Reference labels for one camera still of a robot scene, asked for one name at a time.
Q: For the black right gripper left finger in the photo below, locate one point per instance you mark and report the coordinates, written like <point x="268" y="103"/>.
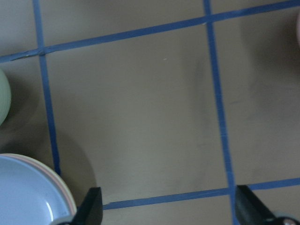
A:
<point x="90" y="211"/>

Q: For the pink plate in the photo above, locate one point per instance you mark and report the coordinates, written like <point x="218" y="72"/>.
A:
<point x="62" y="187"/>

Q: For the blue plate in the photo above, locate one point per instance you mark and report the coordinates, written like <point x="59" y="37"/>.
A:
<point x="28" y="196"/>

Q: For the green bowl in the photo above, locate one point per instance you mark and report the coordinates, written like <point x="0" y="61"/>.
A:
<point x="5" y="96"/>

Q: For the white plate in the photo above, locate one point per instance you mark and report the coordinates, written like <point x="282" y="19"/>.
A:
<point x="70" y="199"/>

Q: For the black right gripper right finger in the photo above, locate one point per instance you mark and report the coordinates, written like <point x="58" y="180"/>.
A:
<point x="250" y="210"/>

